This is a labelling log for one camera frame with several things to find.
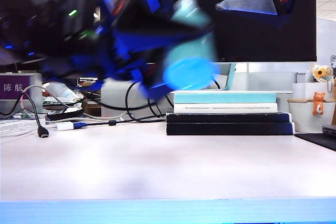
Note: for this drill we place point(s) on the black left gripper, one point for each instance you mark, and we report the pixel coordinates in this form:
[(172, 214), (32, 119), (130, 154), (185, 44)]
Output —
[(118, 6)]

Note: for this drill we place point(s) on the silver laptop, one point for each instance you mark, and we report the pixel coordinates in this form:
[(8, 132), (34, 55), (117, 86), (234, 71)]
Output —
[(329, 130)]

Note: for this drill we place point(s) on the white cardboard box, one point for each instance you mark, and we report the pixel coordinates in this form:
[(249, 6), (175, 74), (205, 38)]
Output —
[(302, 91)]

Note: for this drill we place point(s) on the brown wooden box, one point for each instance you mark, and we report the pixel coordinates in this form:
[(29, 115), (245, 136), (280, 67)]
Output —
[(92, 106)]

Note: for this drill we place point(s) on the white book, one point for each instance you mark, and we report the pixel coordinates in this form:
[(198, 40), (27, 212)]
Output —
[(178, 108)]

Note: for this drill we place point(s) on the black AOC monitor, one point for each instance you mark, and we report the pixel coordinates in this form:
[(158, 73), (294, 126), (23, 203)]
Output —
[(249, 48)]

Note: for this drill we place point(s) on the purple name sign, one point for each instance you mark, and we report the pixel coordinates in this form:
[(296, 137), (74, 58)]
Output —
[(15, 87)]

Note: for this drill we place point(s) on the teal spray bottle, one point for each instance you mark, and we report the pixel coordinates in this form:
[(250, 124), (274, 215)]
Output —
[(189, 58)]

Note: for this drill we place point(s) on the wooden cup lid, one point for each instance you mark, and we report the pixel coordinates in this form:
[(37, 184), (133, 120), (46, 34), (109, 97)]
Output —
[(296, 100)]

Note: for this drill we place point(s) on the teal book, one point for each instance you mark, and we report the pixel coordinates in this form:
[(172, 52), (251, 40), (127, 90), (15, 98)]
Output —
[(223, 98)]

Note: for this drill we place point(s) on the white paper stack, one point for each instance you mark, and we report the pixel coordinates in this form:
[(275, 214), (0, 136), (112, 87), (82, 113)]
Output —
[(18, 129)]

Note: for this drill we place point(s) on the black mouse pad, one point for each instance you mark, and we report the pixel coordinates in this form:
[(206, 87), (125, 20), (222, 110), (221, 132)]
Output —
[(320, 141)]

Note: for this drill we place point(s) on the white adapter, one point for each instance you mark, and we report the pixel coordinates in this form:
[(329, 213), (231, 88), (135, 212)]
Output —
[(64, 126)]

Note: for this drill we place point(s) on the straw hat sunflower ornament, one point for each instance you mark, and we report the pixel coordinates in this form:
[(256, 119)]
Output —
[(321, 73)]

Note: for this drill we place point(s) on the black round disc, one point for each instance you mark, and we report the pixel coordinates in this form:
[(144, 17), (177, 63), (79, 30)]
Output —
[(65, 114)]

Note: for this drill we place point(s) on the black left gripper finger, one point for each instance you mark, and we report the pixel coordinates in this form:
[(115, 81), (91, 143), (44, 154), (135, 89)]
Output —
[(152, 87)]

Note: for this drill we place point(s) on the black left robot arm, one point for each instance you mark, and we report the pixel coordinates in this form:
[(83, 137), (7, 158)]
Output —
[(39, 24)]

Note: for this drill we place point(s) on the white ceramic cup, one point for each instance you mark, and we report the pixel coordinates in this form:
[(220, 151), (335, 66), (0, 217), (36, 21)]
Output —
[(299, 119)]

